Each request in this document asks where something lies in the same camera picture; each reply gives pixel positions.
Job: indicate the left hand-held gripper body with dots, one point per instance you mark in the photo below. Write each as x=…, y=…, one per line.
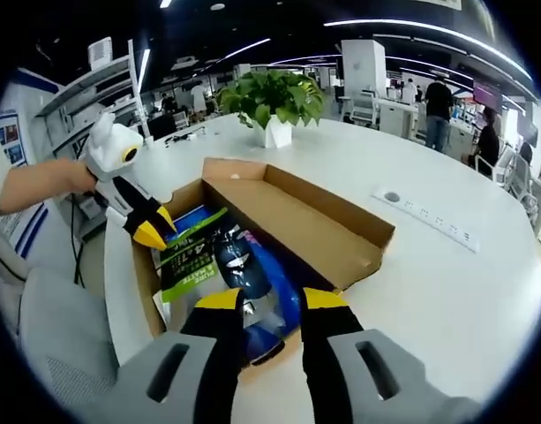
x=109, y=150

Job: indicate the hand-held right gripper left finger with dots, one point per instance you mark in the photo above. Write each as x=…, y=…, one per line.
x=212, y=335

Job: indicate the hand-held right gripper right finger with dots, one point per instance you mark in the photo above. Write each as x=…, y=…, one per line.
x=327, y=327

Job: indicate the blue glossy tissue pack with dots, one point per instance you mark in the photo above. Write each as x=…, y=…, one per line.
x=274, y=282

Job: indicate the brown cardboard shoe box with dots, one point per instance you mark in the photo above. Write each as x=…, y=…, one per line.
x=305, y=221

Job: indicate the white box on rack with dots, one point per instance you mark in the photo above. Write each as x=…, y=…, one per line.
x=100, y=53

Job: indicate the person's left hand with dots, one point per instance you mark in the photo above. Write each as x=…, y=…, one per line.
x=73, y=176

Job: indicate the small white cup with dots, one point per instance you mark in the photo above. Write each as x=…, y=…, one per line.
x=149, y=141

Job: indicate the green and black packet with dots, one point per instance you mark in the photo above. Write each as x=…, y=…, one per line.
x=186, y=269

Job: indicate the white metal shelf rack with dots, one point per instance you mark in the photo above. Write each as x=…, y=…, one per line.
x=98, y=77

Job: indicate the dark blue pouch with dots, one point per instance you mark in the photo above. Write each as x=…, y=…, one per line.
x=239, y=265

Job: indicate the grey office chair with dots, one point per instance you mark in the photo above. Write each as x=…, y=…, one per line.
x=62, y=318

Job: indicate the person's white clothing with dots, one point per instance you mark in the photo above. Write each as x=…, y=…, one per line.
x=3, y=247

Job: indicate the white table socket strip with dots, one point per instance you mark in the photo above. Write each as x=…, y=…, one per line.
x=429, y=218

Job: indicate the white ceiling light strip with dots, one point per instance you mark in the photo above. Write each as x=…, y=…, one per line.
x=165, y=3
x=248, y=47
x=429, y=30

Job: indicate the green plant in white pot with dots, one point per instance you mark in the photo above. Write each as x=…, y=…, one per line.
x=274, y=97

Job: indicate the round ceiling lamp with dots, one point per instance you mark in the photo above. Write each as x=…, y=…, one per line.
x=217, y=6

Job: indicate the white desk cabinet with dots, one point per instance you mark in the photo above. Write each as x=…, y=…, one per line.
x=398, y=117

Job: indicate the white office chair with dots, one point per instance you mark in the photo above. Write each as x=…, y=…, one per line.
x=365, y=106

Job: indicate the white pillar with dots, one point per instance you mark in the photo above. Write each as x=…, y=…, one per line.
x=362, y=70

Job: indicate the blue wall poster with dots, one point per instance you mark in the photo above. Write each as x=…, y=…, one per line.
x=9, y=137

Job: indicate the purple wall screen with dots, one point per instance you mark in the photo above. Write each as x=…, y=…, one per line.
x=487, y=93

